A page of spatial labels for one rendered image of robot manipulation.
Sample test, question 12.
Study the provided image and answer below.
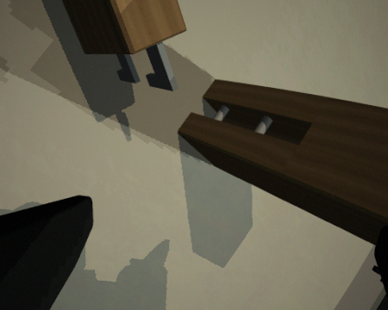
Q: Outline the dark brown wooden post with slot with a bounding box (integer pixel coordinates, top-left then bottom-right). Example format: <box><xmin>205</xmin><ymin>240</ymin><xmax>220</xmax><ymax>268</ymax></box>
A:
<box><xmin>178</xmin><ymin>79</ymin><xmax>388</xmax><ymax>245</ymax></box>

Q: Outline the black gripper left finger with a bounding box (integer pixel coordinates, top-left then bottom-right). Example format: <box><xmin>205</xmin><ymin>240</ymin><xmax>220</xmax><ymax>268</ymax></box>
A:
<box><xmin>0</xmin><ymin>195</ymin><xmax>93</xmax><ymax>310</ymax></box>

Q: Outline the brown wooden board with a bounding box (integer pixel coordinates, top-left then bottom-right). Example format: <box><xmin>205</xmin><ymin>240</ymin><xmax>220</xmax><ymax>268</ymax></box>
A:
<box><xmin>63</xmin><ymin>0</ymin><xmax>186</xmax><ymax>90</ymax></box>

